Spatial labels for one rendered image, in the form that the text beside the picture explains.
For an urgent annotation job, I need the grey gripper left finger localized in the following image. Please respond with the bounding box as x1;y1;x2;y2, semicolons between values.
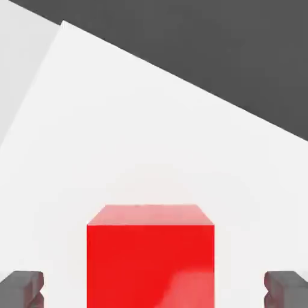
0;270;45;308

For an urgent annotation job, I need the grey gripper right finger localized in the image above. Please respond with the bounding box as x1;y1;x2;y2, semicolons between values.
263;270;308;308

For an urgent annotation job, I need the small red cube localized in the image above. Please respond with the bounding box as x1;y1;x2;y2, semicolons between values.
86;204;215;308

